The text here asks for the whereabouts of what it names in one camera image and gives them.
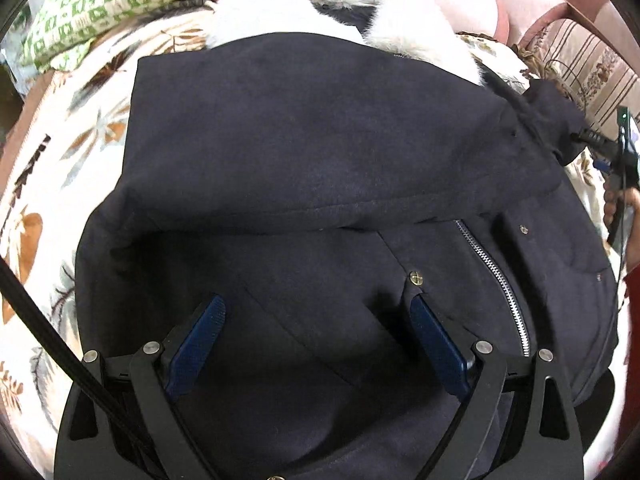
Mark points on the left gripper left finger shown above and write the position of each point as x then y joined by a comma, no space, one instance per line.
128,426

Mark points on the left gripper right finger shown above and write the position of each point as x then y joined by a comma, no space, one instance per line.
541,437

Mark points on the dark navy hooded coat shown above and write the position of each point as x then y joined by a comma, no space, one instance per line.
317,186

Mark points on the person's right hand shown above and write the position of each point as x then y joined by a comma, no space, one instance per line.
611,198

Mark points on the striped beige side cushion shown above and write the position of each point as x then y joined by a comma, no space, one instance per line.
595,76

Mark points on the leaf pattern fleece blanket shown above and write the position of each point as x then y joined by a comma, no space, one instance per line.
84,124

